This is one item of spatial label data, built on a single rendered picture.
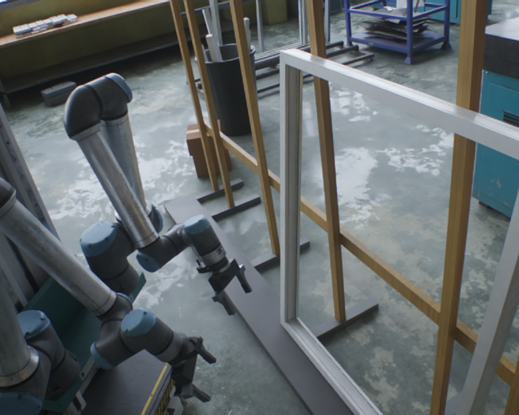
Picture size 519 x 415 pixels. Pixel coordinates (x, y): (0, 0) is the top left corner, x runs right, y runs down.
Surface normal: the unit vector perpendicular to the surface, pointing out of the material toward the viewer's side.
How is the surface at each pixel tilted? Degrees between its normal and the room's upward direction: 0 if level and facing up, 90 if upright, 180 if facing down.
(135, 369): 0
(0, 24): 90
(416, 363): 0
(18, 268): 90
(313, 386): 0
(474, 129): 82
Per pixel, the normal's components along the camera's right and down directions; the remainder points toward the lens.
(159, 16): 0.47, 0.41
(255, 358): -0.15, -0.84
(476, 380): -0.89, 0.24
